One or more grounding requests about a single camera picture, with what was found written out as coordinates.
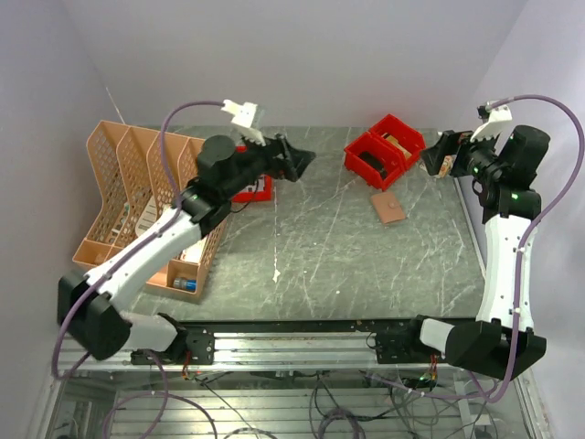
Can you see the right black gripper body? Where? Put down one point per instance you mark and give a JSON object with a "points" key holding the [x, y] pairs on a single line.
{"points": [[468, 155]]}

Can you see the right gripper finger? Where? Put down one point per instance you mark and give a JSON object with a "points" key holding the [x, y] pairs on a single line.
{"points": [[433, 158], [448, 137]]}

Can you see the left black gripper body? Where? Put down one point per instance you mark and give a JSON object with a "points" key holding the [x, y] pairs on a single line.
{"points": [[260, 160]]}

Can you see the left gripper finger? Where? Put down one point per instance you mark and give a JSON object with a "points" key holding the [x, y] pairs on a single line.
{"points": [[282, 137], [301, 159]]}

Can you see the red bin with cards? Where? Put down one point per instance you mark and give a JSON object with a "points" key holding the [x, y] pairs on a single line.
{"points": [[257, 192]]}

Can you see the brown leather card holder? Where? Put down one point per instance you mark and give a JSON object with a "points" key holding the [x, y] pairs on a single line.
{"points": [[388, 208]]}

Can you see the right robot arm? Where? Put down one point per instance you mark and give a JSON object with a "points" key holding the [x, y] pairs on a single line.
{"points": [[500, 343]]}

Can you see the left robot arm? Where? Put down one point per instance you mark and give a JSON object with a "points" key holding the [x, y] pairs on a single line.
{"points": [[91, 305]]}

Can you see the white ruler card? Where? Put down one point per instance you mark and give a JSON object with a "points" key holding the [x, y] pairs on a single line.
{"points": [[147, 218]]}

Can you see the orange spiral notepad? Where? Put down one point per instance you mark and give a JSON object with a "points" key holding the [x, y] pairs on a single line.
{"points": [[446, 166]]}

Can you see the red bin rear pair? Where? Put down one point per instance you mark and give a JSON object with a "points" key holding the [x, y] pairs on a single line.
{"points": [[410, 138]]}

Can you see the red bin pair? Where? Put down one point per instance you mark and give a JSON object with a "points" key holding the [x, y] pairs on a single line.
{"points": [[392, 160], [410, 138]]}

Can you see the brown item in bin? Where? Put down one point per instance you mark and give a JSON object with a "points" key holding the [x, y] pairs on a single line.
{"points": [[395, 143]]}

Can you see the red bin front pair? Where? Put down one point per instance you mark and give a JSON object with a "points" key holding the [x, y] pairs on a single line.
{"points": [[392, 160]]}

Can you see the peach file organizer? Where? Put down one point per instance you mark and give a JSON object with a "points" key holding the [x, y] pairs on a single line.
{"points": [[126, 162]]}

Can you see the blue capped bottle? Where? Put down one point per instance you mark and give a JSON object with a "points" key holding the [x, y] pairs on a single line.
{"points": [[184, 284]]}

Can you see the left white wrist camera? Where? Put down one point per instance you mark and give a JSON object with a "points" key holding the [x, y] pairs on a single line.
{"points": [[246, 118]]}

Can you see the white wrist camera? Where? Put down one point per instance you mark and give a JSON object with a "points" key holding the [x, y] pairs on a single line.
{"points": [[246, 118], [494, 122]]}

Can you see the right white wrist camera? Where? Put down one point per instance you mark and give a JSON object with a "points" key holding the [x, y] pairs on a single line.
{"points": [[494, 122]]}

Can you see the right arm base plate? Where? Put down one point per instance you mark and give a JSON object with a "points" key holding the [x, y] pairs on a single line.
{"points": [[400, 348]]}

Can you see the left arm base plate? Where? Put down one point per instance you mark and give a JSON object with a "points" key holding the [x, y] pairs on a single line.
{"points": [[195, 347]]}

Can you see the aluminium rail frame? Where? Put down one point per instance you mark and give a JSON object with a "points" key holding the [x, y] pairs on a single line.
{"points": [[259, 351]]}

